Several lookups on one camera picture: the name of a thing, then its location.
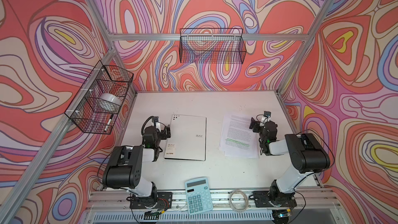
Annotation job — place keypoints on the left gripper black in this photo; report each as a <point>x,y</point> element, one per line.
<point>166,131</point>

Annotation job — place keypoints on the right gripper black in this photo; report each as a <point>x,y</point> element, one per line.
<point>254,124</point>

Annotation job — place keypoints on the printed paper sheet green highlight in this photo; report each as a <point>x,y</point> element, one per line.
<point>237,139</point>

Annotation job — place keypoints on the white folder black inside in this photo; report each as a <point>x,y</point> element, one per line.
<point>188,138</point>

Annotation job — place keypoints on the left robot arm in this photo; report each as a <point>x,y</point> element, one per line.
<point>124,168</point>

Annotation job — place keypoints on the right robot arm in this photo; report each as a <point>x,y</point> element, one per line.
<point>306,154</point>

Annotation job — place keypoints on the black marker pen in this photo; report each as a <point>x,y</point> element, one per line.
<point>108,123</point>

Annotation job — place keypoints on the white tape roll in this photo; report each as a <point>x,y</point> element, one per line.
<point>111,98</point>

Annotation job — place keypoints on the teal calculator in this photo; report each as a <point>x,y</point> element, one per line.
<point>198,195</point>

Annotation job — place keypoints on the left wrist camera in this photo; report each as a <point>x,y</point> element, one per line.
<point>155,120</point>

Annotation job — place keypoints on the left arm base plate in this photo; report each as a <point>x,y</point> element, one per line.
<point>160,202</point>

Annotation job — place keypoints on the black wire basket left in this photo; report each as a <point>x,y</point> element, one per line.
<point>87,111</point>

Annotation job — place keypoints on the black wire basket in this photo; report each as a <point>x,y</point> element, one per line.
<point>222,50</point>
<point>87,111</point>

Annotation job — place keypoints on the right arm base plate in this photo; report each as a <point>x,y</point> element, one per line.
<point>277,200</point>

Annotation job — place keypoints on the black wire basket back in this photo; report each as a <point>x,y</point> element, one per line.
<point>222,50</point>

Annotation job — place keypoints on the aluminium frame rail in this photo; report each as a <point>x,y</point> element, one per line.
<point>176,37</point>

